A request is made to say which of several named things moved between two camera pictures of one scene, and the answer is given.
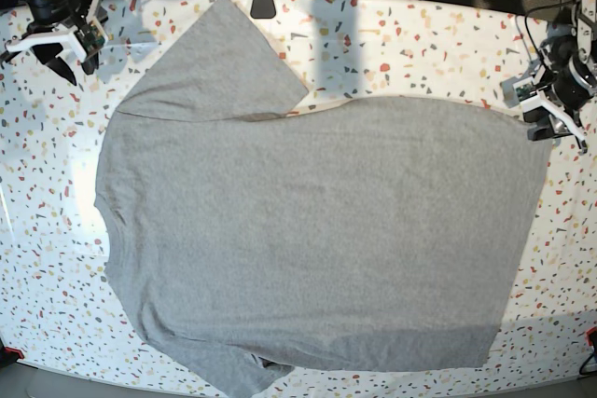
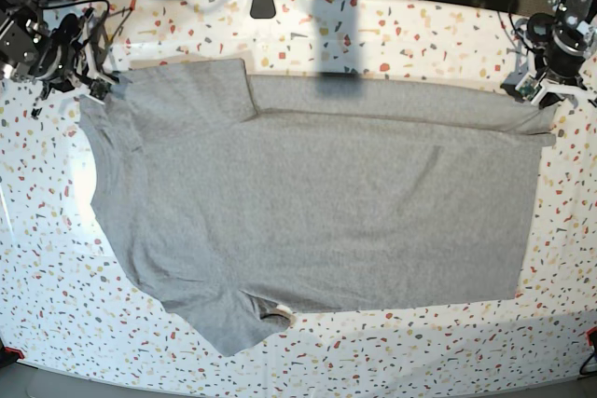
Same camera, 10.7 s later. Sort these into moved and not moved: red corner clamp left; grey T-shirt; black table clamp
Moved: grey T-shirt
Not moved: black table clamp; red corner clamp left
